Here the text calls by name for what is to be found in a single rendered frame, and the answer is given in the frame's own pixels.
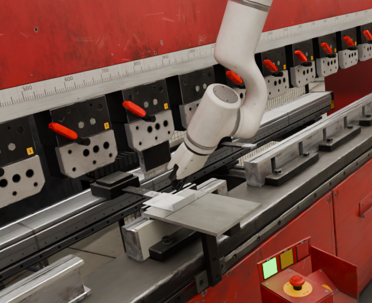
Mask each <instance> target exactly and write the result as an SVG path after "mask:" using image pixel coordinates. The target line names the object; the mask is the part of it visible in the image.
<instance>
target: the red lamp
mask: <svg viewBox="0 0 372 303"><path fill-rule="evenodd" d="M296 247H297V259H298V260H300V259H302V258H304V257H306V256H308V255H309V246H308V241H306V242H304V243H302V244H300V245H298V246H296Z"/></svg>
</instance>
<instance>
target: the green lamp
mask: <svg viewBox="0 0 372 303"><path fill-rule="evenodd" d="M263 269H264V278H265V279H266V278H267V277H269V276H271V275H273V274H275V273H276V272H277V267H276V258H273V259H271V260H270V261H268V262H266V263H264V264H263Z"/></svg>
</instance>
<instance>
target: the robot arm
mask: <svg viewBox="0 0 372 303"><path fill-rule="evenodd" d="M272 2H273V0H228V3H227V6H226V9H225V13H224V16H223V20H222V24H221V26H220V30H219V34H218V36H217V40H216V43H215V48H214V58H215V60H216V61H217V62H218V63H219V64H221V65H222V66H224V67H226V68H227V69H229V70H231V71H233V72H234V73H236V74H237V75H239V76H240V77H241V78H242V80H243V81H244V84H245V86H246V95H245V98H244V102H243V104H242V105H241V99H240V97H239V95H238V94H237V92H236V91H234V90H233V89H232V88H230V87H228V86H226V85H223V84H211V85H209V86H208V88H207V89H206V91H205V93H204V95H203V97H202V100H201V101H200V103H199V106H198V107H197V109H196V112H195V113H194V115H193V118H192V120H191V122H190V124H189V126H188V128H187V130H186V132H185V134H184V142H183V143H182V144H181V145H180V146H179V147H178V149H177V150H176V151H175V154H174V155H173V157H172V158H171V160H170V162H169V164H168V166H167V169H168V170H171V169H173V168H174V169H173V171H172V172H171V174H170V175H169V177H168V178H169V179H170V180H171V181H172V182H171V185H172V186H173V187H174V188H175V189H176V191H179V190H182V188H183V187H184V185H185V183H186V180H187V179H189V177H190V176H191V174H193V173H195V172H196V171H199V170H200V169H201V168H202V167H203V166H204V164H205V162H206V161H207V159H208V157H209V155H210V153H212V152H213V151H214V150H215V149H216V148H217V146H218V144H219V142H220V140H221V139H222V138H223V137H226V136H230V137H234V138H241V139H249V138H252V137H253V136H254V135H255V134H256V132H257V131H258V129H259V126H260V124H261V120H262V117H263V115H264V111H265V107H266V104H267V96H268V94H267V86H266V83H265V80H264V78H263V76H262V74H261V72H260V70H259V68H258V66H257V65H256V62H255V50H256V47H257V45H258V42H259V38H260V36H261V33H262V30H263V27H264V24H265V21H266V19H267V16H268V12H269V11H270V7H271V4H272ZM240 105H241V106H240Z"/></svg>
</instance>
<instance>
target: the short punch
mask: <svg viewBox="0 0 372 303"><path fill-rule="evenodd" d="M137 153H138V158H139V163H140V168H141V172H142V173H144V179H147V178H149V177H151V176H154V175H156V174H158V173H160V172H162V171H164V170H166V169H167V166H168V164H169V162H170V160H171V154H170V148H169V141H165V142H162V143H161V144H158V145H155V146H153V147H150V148H147V149H145V150H143V151H137Z"/></svg>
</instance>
